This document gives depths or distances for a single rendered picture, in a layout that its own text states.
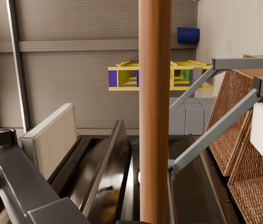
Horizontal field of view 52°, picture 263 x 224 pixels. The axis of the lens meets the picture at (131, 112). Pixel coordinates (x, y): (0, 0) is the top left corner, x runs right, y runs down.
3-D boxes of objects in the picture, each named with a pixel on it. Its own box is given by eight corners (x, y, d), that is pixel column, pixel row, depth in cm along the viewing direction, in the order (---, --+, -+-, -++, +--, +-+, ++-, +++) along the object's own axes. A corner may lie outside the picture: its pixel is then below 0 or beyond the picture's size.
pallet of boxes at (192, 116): (220, 96, 483) (149, 97, 494) (234, 109, 400) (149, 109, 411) (216, 161, 518) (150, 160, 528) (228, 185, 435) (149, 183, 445)
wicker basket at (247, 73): (282, 180, 128) (223, 179, 130) (244, 136, 182) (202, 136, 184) (298, 78, 114) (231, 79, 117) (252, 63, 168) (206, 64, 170)
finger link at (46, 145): (41, 190, 14) (27, 190, 14) (77, 140, 21) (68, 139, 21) (33, 138, 13) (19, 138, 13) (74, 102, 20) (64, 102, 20)
